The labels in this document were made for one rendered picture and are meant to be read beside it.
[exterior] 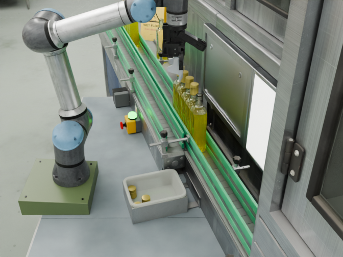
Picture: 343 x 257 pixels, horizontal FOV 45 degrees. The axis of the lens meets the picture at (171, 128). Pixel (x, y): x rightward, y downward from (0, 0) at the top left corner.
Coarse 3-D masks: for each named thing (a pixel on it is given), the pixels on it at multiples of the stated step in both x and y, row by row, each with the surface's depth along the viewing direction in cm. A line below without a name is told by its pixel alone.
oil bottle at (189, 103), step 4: (188, 100) 167; (192, 100) 166; (188, 104) 166; (192, 104) 165; (188, 108) 167; (188, 112) 167; (188, 116) 168; (188, 120) 169; (188, 124) 170; (188, 128) 171
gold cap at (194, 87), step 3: (192, 84) 163; (195, 84) 163; (198, 84) 163; (192, 87) 162; (195, 87) 162; (198, 87) 164; (192, 90) 163; (195, 90) 163; (198, 90) 164; (192, 93) 164; (195, 93) 164
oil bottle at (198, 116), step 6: (192, 108) 163; (198, 108) 161; (204, 108) 162; (192, 114) 163; (198, 114) 161; (204, 114) 162; (192, 120) 164; (198, 120) 163; (204, 120) 164; (192, 126) 165; (198, 126) 164; (204, 126) 165; (192, 132) 167; (198, 132) 166; (204, 132) 167; (198, 138) 168; (204, 138) 169; (198, 144) 169; (204, 144) 170; (204, 150) 172
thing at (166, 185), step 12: (132, 180) 165; (144, 180) 167; (156, 180) 169; (168, 180) 171; (180, 180) 163; (144, 192) 168; (156, 192) 168; (168, 192) 168; (180, 192) 162; (132, 204) 152; (144, 204) 152
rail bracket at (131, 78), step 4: (132, 68) 210; (132, 72) 210; (132, 76) 211; (120, 80) 211; (124, 80) 211; (128, 80) 212; (132, 80) 212; (132, 84) 214; (132, 88) 215; (132, 92) 216
